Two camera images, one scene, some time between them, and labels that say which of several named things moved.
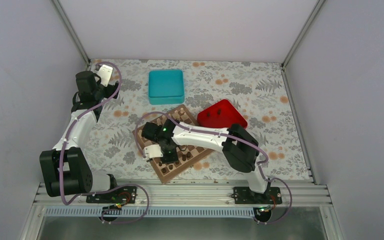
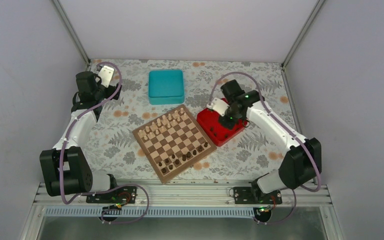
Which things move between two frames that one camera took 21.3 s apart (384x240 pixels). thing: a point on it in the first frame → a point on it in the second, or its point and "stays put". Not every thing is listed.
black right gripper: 171,159 → 228,125
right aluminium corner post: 315,10 stays put
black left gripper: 112,90 stays put
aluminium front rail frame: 301,195 stays put
